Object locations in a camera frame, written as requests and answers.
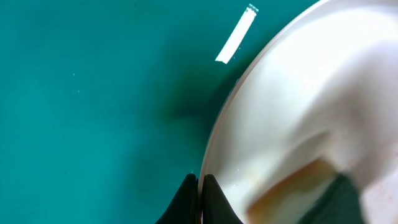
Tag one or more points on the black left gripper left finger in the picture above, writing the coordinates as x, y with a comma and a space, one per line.
183, 207

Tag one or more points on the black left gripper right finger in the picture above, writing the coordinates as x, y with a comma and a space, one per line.
214, 204

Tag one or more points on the green yellow sponge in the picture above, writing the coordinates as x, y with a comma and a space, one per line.
314, 194

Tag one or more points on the white plate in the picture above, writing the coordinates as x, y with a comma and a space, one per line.
325, 87

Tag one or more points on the teal plastic tray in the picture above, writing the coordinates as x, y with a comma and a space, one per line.
107, 105

